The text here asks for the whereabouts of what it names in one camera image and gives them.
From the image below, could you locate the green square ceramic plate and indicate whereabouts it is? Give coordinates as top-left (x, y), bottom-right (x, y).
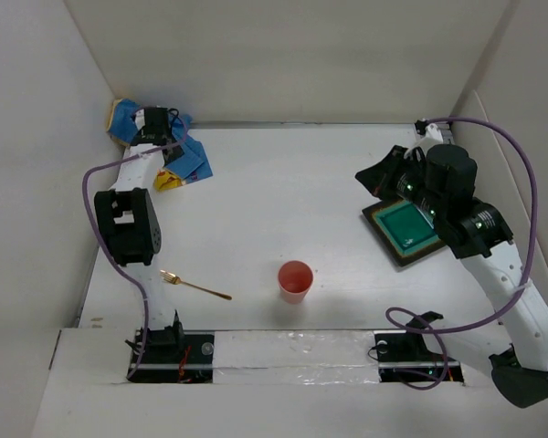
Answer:
top-left (362, 200), bottom-right (445, 268)

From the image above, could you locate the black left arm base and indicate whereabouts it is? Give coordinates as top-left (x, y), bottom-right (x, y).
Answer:
top-left (128, 331), bottom-right (215, 384)

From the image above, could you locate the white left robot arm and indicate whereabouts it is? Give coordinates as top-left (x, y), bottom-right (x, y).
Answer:
top-left (94, 107), bottom-right (185, 362)

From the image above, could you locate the gold fork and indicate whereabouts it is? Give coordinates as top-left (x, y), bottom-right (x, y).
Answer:
top-left (160, 269), bottom-right (233, 301)

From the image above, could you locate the pink plastic cup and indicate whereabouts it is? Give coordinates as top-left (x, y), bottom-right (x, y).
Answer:
top-left (278, 260), bottom-right (314, 304)

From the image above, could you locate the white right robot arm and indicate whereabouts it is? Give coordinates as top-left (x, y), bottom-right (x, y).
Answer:
top-left (355, 144), bottom-right (548, 409)

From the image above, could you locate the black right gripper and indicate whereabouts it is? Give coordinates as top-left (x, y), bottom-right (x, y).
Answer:
top-left (354, 144), bottom-right (445, 218)

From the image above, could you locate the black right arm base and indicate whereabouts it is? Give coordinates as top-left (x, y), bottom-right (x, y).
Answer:
top-left (367, 329), bottom-right (465, 386)

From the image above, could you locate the blue Pikachu placemat cloth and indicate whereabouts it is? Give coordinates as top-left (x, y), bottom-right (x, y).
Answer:
top-left (106, 99), bottom-right (213, 192)

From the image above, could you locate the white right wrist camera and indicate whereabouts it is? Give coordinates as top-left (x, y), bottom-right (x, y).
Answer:
top-left (414, 120), bottom-right (444, 152)

